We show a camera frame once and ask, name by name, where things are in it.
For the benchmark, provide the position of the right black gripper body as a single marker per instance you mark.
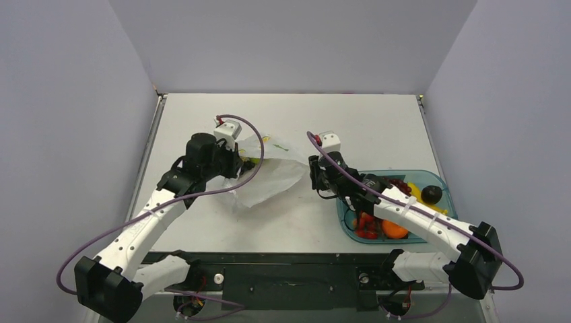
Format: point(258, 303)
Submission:
point(319, 171)

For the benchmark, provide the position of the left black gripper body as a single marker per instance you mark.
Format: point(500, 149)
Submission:
point(224, 163)

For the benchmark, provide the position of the white plastic bag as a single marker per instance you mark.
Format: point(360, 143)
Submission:
point(283, 166)

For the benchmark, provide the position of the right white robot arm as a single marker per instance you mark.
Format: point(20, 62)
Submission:
point(467, 256)

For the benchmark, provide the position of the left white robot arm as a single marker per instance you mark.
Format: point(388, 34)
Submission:
point(111, 283)

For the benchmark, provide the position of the fake purple grapes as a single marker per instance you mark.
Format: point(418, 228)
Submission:
point(401, 185)

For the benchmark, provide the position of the fake orange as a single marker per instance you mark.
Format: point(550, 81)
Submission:
point(393, 231)

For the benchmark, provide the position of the fake yellow banana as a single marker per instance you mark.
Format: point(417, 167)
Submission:
point(416, 192)

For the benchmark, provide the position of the fake dark plum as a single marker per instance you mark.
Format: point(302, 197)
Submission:
point(431, 195)

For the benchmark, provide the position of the teal plastic tray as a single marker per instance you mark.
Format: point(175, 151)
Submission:
point(421, 178)

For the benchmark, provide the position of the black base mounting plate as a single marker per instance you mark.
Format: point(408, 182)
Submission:
point(292, 281)

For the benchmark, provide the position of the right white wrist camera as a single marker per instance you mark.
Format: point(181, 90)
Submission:
point(328, 141)

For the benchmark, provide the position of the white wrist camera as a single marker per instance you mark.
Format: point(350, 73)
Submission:
point(328, 141)
point(227, 130)

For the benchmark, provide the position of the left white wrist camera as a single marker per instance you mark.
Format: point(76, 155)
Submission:
point(227, 130)

